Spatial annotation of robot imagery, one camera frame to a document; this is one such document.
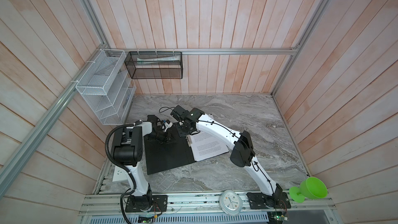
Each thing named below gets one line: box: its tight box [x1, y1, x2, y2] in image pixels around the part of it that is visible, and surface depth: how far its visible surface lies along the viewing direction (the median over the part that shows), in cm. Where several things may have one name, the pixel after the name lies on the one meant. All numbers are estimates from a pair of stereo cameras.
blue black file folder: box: [143, 135, 196, 176], surface depth 89 cm
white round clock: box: [218, 189, 243, 216], surface depth 73 cm
